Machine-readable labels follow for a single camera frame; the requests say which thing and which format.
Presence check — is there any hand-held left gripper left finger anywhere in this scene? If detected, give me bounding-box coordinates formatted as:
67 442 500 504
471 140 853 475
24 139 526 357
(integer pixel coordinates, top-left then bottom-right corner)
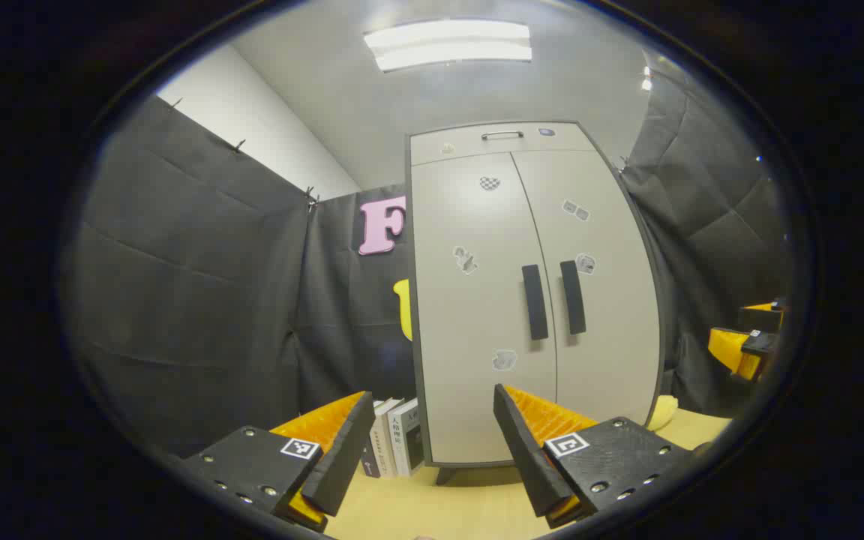
181 390 377 533

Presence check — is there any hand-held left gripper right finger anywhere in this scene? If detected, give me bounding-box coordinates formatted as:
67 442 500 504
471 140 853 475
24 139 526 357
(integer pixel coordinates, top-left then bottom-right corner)
493 384 695 530

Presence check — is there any grey double-door shoe cabinet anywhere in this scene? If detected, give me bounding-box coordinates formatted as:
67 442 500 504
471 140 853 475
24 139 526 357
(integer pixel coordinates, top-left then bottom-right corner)
404 120 665 485

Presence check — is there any grey cabinet door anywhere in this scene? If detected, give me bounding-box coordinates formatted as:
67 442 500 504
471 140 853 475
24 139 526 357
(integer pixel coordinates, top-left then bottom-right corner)
411 154 557 464
511 148 662 425

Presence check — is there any grey cabinet drawer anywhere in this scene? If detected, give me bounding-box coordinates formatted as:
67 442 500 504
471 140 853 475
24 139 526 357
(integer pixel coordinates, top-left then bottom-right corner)
409 122 598 167

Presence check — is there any white book with dark picture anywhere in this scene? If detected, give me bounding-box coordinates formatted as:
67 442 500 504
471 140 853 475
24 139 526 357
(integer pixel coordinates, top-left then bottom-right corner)
388 397 427 476

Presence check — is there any yellow round sponge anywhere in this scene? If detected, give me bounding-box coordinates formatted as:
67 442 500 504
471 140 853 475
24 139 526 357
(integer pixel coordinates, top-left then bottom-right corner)
646 395 679 432

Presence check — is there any black backdrop cloth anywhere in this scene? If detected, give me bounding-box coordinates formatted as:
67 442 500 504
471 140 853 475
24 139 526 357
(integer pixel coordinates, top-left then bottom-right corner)
64 52 800 458

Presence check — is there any ceiling light panel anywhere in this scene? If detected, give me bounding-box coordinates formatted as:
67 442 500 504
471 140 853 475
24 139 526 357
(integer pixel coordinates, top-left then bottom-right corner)
363 20 533 73

